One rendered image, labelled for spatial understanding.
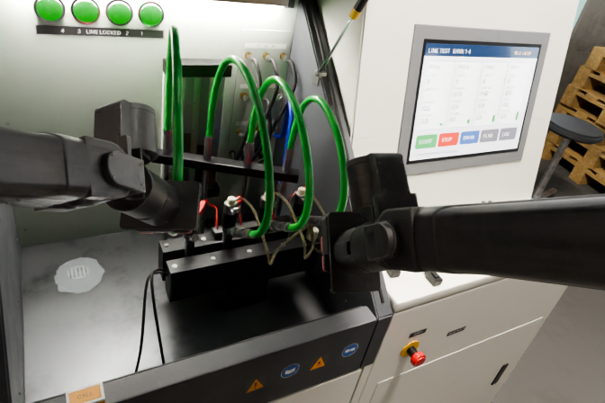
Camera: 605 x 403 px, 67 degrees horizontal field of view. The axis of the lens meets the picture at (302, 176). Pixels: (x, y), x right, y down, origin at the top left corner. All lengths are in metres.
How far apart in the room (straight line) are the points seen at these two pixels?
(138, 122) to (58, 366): 0.58
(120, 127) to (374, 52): 0.61
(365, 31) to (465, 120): 0.39
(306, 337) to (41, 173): 0.61
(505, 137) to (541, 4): 0.34
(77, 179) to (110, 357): 0.61
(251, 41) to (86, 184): 0.72
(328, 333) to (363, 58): 0.55
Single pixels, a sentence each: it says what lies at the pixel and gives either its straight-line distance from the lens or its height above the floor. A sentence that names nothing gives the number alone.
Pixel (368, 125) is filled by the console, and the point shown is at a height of 1.23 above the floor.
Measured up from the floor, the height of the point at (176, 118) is 1.34.
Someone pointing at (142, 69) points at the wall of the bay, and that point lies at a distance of 1.06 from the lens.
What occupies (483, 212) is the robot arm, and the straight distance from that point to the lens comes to 0.36.
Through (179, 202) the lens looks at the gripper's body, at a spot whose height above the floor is 1.27.
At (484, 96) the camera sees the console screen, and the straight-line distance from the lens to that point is 1.26.
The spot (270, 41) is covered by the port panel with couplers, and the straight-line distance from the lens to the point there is 1.13.
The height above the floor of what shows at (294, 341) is 0.95.
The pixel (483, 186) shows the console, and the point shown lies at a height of 1.04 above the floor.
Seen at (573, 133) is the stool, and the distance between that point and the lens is 3.35.
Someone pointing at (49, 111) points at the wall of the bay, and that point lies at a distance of 1.08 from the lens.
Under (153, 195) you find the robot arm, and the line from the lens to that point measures 0.54.
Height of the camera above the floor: 1.64
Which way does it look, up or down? 31 degrees down
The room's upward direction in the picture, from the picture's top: 12 degrees clockwise
